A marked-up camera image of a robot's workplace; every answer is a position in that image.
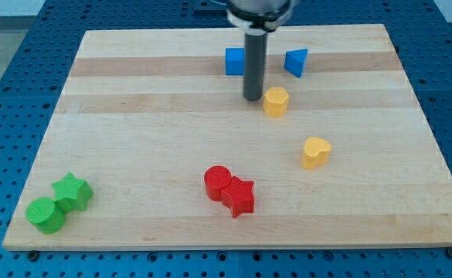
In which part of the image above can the yellow heart block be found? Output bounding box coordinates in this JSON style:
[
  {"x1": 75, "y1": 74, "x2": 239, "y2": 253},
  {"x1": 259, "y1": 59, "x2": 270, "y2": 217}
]
[{"x1": 301, "y1": 137, "x2": 331, "y2": 170}]

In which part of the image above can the yellow hexagon block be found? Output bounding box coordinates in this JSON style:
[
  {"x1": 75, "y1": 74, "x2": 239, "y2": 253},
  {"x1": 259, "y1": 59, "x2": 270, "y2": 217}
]
[{"x1": 263, "y1": 86, "x2": 289, "y2": 117}]

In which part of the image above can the light wooden board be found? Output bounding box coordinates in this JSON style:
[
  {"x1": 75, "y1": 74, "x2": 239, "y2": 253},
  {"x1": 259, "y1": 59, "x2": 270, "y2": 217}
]
[{"x1": 2, "y1": 24, "x2": 452, "y2": 251}]

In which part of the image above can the red cylinder block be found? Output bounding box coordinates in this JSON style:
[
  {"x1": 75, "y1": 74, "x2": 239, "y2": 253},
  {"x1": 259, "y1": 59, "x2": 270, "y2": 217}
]
[{"x1": 203, "y1": 165, "x2": 232, "y2": 202}]

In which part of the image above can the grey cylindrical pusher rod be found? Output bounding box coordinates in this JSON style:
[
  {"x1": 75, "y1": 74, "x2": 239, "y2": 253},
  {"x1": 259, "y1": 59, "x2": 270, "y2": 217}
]
[{"x1": 243, "y1": 33, "x2": 268, "y2": 101}]

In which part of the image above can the blue cube block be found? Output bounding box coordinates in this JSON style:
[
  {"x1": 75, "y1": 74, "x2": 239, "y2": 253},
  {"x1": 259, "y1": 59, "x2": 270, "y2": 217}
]
[{"x1": 225, "y1": 48, "x2": 244, "y2": 76}]

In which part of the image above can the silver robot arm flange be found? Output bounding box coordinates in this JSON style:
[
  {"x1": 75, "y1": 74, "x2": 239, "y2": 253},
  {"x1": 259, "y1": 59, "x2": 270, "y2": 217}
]
[{"x1": 226, "y1": 0, "x2": 300, "y2": 36}]

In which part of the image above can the blue triangle block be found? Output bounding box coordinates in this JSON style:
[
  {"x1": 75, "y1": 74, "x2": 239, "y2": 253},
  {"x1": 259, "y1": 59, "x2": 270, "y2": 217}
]
[{"x1": 284, "y1": 49, "x2": 309, "y2": 78}]

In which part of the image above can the red star block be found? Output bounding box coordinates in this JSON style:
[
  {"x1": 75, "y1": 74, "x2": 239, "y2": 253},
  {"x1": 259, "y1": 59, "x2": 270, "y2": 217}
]
[{"x1": 221, "y1": 176, "x2": 255, "y2": 218}]

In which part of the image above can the green cylinder block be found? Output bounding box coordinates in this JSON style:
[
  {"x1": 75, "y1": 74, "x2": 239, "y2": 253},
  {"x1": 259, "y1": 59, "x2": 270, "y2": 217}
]
[{"x1": 25, "y1": 197, "x2": 66, "y2": 234}]

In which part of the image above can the green star block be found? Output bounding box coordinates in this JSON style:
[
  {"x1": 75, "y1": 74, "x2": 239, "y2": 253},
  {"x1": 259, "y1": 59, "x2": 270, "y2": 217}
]
[{"x1": 52, "y1": 172, "x2": 93, "y2": 213}]

